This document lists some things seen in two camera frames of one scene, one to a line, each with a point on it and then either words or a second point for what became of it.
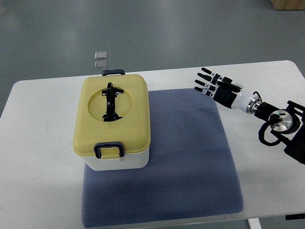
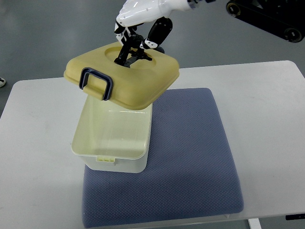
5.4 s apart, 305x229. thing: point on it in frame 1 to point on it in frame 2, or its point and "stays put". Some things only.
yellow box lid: x=112 y=116 to x=133 y=88
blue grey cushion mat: x=190 y=174 stays put
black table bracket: x=295 y=216 stays put
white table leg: x=254 y=223 stays put
